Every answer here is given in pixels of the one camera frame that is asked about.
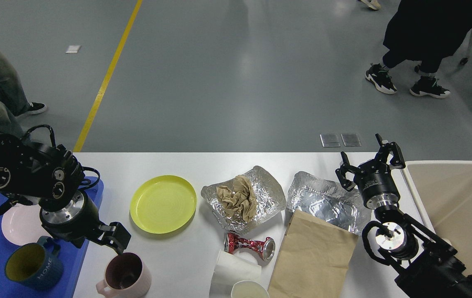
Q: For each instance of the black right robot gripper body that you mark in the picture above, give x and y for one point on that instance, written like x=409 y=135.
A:
x=376 y=185

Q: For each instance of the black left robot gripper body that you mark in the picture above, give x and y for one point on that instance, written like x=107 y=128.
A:
x=76 y=222

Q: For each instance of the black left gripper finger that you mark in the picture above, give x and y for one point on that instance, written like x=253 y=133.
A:
x=114 y=236

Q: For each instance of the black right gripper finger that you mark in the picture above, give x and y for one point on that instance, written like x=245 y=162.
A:
x=389 y=154
x=344 y=168

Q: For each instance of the pink mug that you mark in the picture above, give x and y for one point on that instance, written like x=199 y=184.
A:
x=126 y=276

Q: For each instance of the yellow plastic plate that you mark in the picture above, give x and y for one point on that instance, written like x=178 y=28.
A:
x=163 y=204

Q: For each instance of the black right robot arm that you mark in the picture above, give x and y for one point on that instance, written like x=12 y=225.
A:
x=426 y=265

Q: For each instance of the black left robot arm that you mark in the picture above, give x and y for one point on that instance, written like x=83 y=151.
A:
x=51 y=177

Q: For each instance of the empty foil tray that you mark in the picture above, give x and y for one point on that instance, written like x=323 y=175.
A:
x=327 y=200

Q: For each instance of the right floor socket plate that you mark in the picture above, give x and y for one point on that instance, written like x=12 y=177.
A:
x=351 y=139

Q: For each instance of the floor socket plate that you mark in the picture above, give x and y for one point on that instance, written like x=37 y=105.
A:
x=330 y=140
x=351 y=139

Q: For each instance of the left floor socket plate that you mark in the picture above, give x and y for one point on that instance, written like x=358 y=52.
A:
x=330 y=140

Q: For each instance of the pink plate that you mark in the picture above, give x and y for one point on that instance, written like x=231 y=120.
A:
x=21 y=224

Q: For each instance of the dark blue HOME mug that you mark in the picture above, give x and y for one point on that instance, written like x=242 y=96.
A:
x=36 y=265

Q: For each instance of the beige plastic bin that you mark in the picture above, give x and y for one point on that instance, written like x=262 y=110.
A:
x=442 y=191

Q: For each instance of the brown paper bag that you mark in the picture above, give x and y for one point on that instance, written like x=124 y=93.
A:
x=313 y=259

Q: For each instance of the crushed red can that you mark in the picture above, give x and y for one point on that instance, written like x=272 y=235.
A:
x=265 y=249

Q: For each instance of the crumpled brown paper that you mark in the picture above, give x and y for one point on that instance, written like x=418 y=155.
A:
x=239 y=201

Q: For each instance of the foil tray with paper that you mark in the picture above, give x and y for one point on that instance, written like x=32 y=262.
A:
x=270 y=201

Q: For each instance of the white office chair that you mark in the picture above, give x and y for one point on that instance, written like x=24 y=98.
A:
x=463 y=60

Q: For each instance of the white paper cup lying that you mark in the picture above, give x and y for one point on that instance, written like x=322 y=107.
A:
x=228 y=271

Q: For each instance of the white paper on floor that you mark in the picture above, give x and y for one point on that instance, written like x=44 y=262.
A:
x=73 y=49

